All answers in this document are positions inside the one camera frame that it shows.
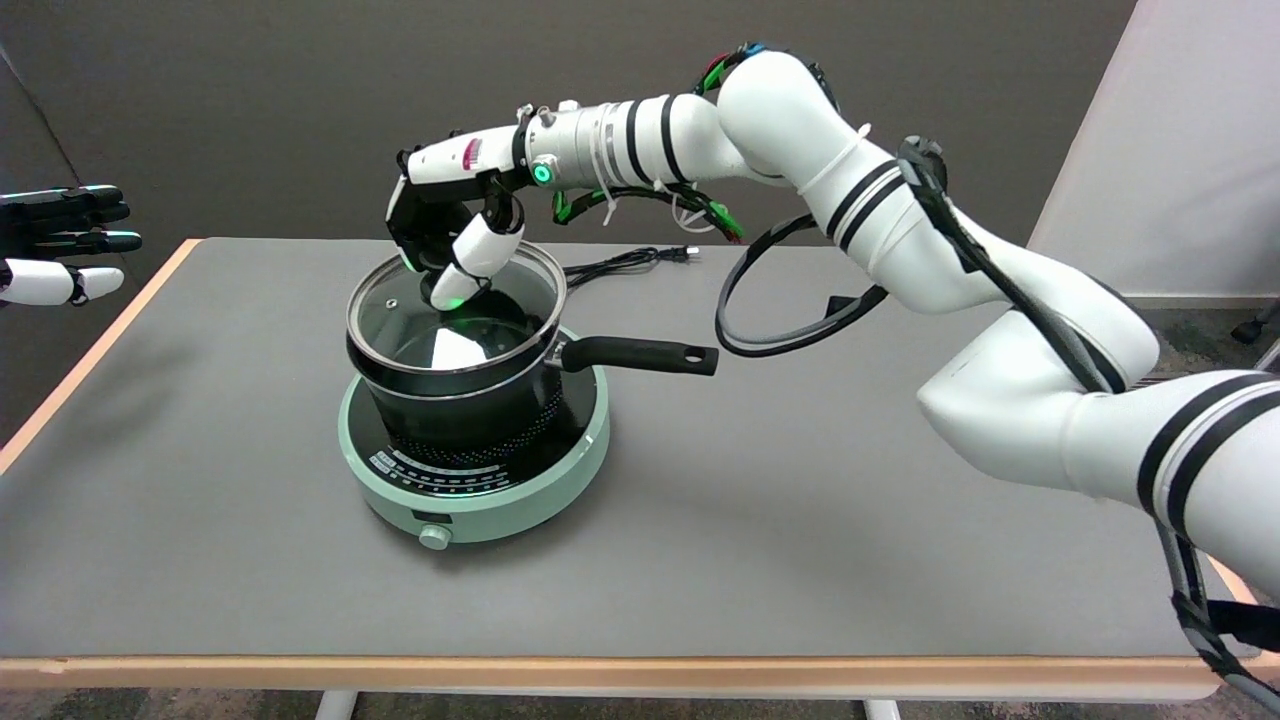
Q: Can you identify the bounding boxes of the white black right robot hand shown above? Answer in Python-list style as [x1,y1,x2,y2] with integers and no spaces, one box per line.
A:
[385,125,533,312]

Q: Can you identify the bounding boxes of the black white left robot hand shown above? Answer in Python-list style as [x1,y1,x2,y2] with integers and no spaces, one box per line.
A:
[0,185,143,308]

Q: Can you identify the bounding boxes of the glass pot lid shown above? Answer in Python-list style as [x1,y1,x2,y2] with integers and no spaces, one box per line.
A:
[345,240,568,397]

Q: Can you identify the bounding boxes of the green induction cooker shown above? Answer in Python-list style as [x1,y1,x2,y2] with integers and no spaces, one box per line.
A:
[338,325,611,551]

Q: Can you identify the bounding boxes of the dark chair base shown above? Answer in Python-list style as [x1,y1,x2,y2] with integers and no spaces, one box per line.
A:
[1232,305,1280,346]

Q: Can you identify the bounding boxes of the black cooker power cord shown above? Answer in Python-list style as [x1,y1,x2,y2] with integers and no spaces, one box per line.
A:
[552,245,699,301]

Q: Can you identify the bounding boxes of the coloured wrist wire bundle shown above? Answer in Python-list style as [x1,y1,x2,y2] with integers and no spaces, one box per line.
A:
[553,183,747,245]

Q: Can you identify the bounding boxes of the black soup pot with handle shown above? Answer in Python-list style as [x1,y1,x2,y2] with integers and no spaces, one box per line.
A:
[346,290,719,451]

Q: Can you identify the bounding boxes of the black sleeved arm cable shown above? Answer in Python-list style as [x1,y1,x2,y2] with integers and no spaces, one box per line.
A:
[714,135,1280,713]

